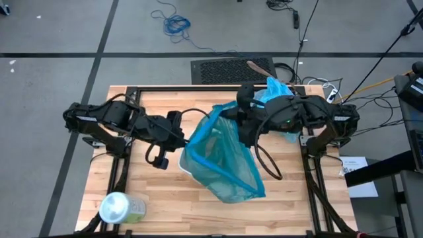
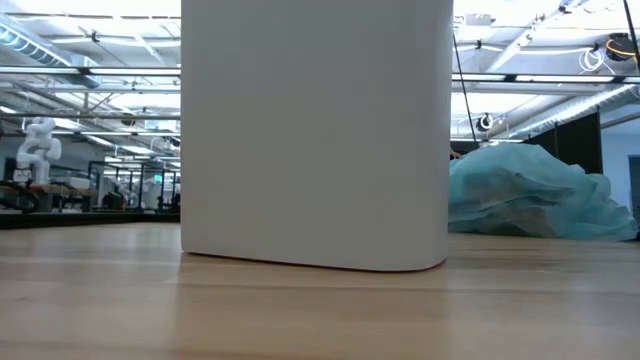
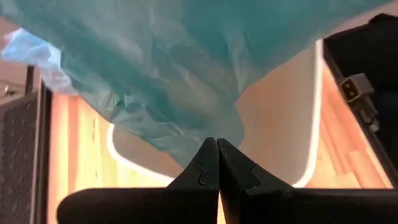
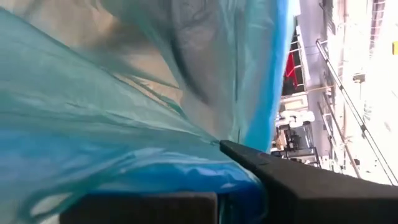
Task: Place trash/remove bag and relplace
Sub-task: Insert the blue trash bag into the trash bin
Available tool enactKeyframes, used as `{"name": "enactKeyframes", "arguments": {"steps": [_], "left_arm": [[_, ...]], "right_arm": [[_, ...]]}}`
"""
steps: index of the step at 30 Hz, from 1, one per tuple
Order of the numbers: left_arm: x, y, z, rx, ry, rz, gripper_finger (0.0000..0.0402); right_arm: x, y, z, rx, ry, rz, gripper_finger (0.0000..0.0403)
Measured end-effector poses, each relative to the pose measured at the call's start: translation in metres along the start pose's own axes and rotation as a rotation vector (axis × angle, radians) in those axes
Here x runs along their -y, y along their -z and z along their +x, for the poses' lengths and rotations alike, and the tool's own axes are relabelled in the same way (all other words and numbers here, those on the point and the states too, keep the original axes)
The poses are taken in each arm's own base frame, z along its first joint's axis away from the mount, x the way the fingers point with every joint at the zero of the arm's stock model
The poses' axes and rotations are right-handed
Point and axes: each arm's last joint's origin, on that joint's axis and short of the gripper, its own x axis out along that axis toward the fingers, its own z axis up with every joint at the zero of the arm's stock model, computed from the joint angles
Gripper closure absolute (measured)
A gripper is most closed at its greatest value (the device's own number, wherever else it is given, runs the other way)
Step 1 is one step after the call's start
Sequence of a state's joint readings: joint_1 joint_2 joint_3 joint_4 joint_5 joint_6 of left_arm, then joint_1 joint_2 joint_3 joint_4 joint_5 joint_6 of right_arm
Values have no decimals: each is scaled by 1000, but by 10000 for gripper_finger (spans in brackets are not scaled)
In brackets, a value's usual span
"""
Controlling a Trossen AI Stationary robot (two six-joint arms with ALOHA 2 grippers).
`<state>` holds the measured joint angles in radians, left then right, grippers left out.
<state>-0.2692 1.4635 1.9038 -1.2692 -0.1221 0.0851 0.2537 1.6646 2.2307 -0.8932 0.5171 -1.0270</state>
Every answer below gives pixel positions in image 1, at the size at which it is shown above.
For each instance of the thin brown strip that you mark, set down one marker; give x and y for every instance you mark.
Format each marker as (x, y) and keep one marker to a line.
(259, 69)

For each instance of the wipes canister with green label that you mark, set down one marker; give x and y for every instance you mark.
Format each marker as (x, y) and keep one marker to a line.
(115, 208)

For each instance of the black stand pole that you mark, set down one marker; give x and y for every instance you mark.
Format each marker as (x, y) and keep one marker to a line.
(406, 30)

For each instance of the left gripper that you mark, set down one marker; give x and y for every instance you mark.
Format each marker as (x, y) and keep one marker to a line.
(163, 130)

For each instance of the white plastic trash bin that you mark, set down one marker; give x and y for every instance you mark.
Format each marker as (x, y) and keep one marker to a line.
(183, 168)

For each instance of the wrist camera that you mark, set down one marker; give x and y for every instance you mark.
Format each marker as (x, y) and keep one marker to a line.
(161, 163)
(246, 94)

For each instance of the black beam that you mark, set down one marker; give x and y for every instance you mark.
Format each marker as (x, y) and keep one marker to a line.
(380, 170)

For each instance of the black aluminium table frame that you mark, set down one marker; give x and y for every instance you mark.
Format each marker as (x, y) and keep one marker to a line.
(312, 191)

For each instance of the white power strip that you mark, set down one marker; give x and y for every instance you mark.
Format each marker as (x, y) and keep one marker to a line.
(332, 95)

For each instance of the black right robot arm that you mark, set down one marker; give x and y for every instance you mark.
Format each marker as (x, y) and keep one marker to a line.
(330, 112)

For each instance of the white printed paper sheet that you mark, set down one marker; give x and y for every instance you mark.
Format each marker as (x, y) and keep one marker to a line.
(363, 191)

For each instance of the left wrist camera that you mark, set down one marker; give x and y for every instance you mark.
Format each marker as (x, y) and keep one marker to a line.
(161, 163)

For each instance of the black power strip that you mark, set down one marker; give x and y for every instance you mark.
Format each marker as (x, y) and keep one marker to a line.
(296, 20)

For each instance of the teal trash bag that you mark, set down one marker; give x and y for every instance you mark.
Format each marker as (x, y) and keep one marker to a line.
(224, 165)

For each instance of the small dark floor object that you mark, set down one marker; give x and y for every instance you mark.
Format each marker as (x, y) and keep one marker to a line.
(4, 10)

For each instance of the black perforated floor panel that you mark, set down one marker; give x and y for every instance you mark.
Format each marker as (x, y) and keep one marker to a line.
(224, 71)

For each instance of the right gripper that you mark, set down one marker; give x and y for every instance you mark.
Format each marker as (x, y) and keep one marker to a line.
(267, 120)

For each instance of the black device with labels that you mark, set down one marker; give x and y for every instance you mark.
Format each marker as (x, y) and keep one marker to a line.
(414, 89)

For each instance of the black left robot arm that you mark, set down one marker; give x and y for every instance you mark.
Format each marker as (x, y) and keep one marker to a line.
(112, 114)

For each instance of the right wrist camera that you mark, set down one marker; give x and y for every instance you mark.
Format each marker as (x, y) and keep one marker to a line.
(246, 94)

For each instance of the light blue trash bag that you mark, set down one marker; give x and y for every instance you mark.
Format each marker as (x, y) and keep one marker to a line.
(274, 91)

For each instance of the grey cart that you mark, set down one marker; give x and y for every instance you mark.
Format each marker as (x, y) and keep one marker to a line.
(413, 198)

